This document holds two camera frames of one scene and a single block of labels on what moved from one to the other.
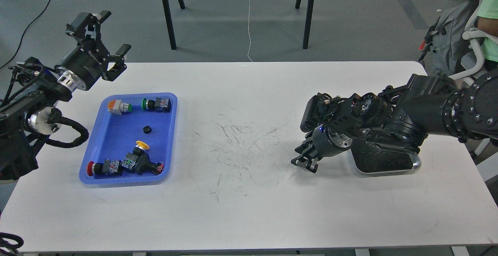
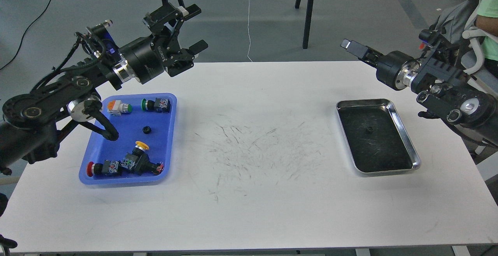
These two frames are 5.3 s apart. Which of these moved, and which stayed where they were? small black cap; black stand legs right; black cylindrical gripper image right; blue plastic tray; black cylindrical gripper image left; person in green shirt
Moved: black cylindrical gripper image left; black cylindrical gripper image right
Stayed: blue plastic tray; person in green shirt; black stand legs right; small black cap
